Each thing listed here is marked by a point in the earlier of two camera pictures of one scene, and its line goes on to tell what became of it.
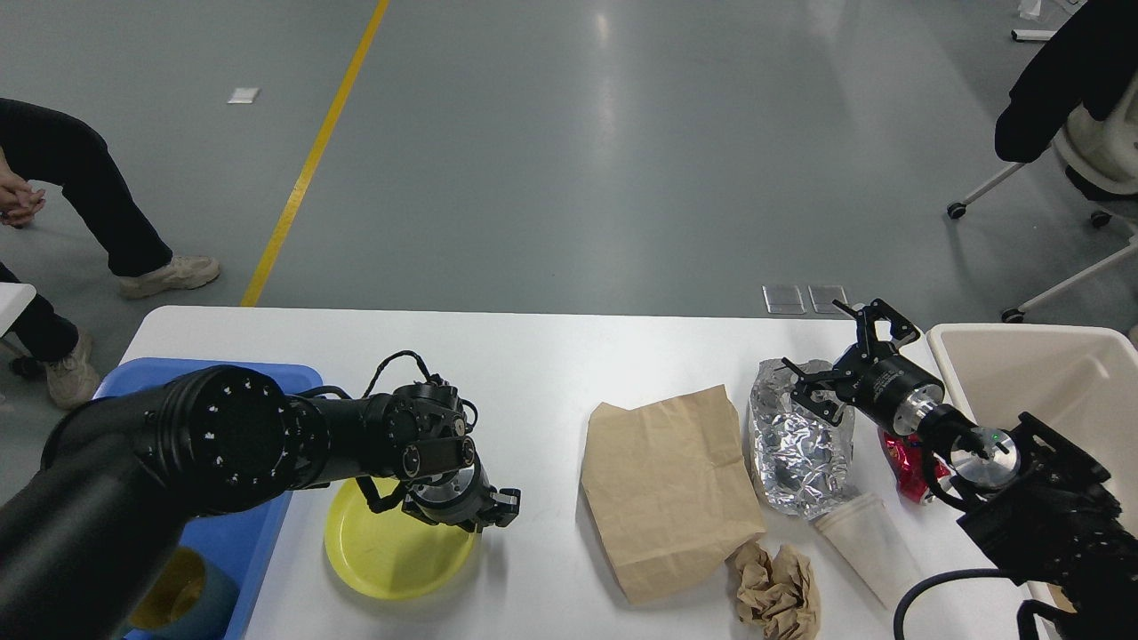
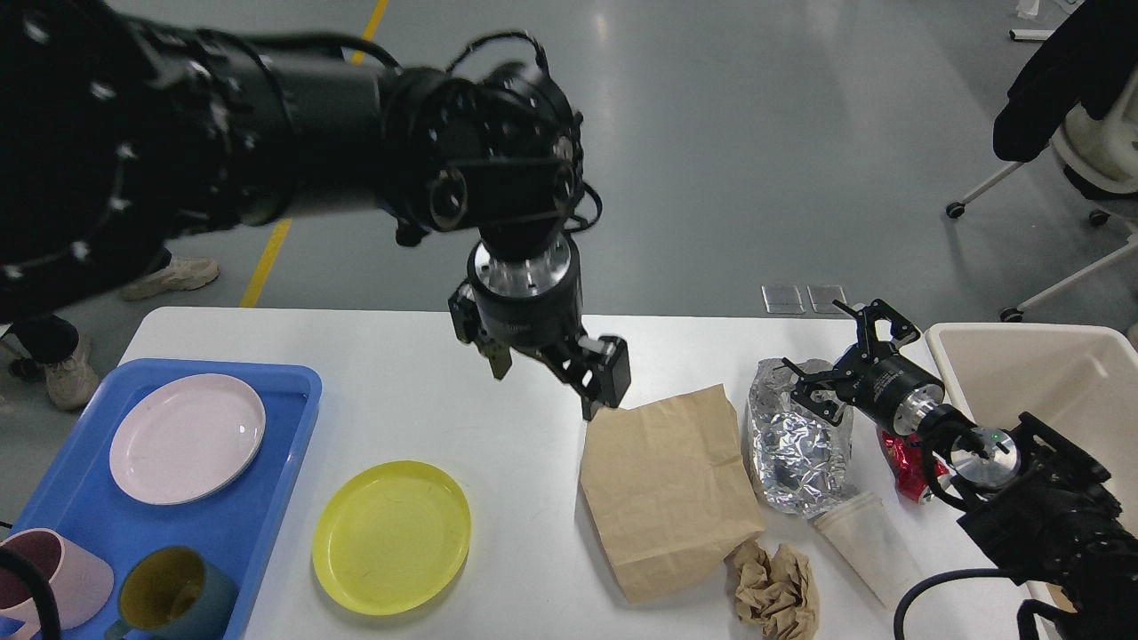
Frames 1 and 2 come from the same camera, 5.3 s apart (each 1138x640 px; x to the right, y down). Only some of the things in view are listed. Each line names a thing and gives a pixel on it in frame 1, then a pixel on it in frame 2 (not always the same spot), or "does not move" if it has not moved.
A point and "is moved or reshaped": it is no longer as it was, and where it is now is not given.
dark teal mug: [186, 598] does not move
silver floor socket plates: [789, 300] does not move
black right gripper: [871, 380] does not move
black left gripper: [464, 498] → [533, 303]
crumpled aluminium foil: [800, 461] does not move
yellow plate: [391, 554] is moved or reshaped
